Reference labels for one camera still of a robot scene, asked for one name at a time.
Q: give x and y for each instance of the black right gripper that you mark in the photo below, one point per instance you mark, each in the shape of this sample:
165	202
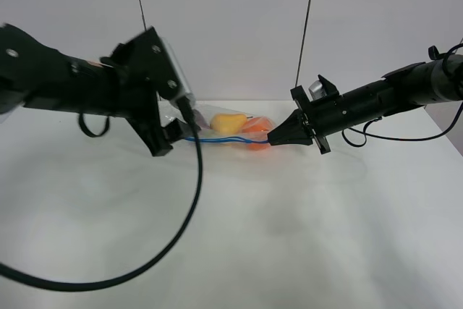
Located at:
300	128

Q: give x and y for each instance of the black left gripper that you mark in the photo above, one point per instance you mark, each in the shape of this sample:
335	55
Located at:
143	67

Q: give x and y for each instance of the clear blue-zip plastic bag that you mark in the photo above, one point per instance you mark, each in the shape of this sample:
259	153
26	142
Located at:
211	137

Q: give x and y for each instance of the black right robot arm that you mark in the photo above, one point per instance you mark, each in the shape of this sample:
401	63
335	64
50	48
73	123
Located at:
322	110

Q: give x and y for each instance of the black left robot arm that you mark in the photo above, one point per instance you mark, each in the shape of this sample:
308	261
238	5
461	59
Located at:
36	76

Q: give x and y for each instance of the purple eggplant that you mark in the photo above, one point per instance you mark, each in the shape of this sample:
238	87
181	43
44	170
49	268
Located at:
200	120

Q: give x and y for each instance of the orange fruit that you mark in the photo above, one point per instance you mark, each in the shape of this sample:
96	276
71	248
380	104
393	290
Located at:
256	130

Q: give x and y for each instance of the yellow pear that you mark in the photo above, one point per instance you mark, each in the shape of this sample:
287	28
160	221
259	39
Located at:
228	124

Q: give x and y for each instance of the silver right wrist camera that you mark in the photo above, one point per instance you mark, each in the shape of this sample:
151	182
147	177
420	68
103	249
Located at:
323	88

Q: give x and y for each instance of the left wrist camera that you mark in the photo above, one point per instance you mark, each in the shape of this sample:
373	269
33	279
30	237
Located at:
184	87

